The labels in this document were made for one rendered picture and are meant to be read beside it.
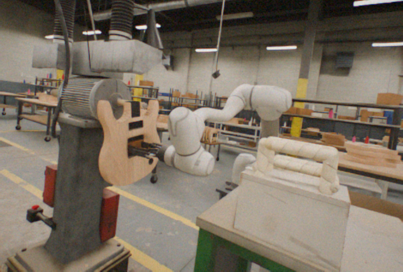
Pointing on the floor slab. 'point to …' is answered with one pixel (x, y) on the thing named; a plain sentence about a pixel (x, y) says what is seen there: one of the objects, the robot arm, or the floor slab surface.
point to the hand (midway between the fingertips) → (136, 146)
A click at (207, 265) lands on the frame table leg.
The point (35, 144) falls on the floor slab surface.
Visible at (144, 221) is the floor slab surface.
